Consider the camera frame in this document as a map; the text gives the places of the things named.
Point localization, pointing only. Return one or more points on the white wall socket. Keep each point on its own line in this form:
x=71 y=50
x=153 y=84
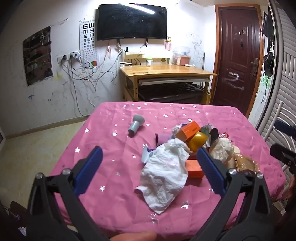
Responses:
x=63 y=59

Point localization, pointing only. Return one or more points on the orange carton box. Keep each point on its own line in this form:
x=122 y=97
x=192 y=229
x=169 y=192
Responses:
x=188 y=131

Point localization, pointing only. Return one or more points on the black padded bench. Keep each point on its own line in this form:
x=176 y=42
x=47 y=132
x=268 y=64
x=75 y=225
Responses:
x=171 y=92

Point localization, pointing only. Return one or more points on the clear bread packet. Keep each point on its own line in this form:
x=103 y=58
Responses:
x=245 y=162

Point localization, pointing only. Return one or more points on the white blue wrapper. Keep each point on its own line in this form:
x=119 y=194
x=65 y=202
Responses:
x=145 y=155

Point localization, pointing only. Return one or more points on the black wall television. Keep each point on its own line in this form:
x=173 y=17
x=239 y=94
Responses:
x=131 y=22

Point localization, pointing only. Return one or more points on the wooden desk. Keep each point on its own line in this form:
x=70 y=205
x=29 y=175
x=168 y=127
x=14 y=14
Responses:
x=166 y=69

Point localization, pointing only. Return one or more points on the large white paper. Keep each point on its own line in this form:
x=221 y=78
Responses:
x=222 y=148

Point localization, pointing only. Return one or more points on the purple wrapper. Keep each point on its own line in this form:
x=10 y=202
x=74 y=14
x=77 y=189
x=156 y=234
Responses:
x=161 y=138

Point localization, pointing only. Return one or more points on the dark red door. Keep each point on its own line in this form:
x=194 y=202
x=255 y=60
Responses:
x=233 y=46

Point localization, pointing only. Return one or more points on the white plastic bag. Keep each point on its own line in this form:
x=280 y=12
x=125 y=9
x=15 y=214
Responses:
x=164 y=171

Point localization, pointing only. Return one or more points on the white eye chart poster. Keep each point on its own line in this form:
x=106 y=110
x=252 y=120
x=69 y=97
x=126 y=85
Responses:
x=89 y=34

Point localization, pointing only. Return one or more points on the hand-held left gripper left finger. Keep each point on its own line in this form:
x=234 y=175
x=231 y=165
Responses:
x=90 y=171

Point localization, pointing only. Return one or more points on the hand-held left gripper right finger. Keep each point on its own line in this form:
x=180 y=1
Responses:
x=212 y=171

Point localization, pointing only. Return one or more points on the grey mushroom-shaped object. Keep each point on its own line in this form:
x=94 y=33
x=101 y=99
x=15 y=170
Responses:
x=135 y=126

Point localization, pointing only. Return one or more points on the white jar green lid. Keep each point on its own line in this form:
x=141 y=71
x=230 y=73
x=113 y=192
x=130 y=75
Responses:
x=149 y=62

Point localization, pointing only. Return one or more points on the red white wrapper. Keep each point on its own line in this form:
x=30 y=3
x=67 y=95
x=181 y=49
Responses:
x=224 y=135

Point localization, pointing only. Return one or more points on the person's left hand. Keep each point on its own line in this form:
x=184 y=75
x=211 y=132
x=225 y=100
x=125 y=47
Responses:
x=134 y=236

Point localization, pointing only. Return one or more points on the silver black foil wrapper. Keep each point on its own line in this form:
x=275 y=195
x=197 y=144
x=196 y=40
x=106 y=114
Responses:
x=214 y=135

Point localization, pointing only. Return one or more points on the yellow egg-shaped capsule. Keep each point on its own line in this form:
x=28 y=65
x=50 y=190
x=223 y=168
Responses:
x=196 y=140

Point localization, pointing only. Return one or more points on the clear plastic container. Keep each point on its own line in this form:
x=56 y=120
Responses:
x=181 y=55

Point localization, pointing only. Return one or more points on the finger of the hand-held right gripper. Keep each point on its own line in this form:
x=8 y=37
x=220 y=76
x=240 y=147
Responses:
x=284 y=127
x=281 y=151

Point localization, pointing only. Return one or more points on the beige round lid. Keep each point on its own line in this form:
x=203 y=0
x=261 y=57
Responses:
x=237 y=150

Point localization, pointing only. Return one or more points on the black hanging bag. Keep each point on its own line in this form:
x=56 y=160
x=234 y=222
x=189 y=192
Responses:
x=269 y=64
x=268 y=23

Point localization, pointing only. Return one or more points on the white charger plug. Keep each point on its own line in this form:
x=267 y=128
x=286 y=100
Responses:
x=75 y=55

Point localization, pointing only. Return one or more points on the white desk lamp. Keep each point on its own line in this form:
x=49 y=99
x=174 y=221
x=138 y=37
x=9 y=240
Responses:
x=125 y=64

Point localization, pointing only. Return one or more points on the white metal chair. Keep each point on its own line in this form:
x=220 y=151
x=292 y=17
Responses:
x=276 y=113

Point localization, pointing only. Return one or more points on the pink star tablecloth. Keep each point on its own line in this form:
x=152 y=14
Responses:
x=115 y=129

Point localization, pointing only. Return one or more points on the dark wall niche shelf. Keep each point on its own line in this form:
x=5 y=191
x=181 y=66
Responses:
x=37 y=55

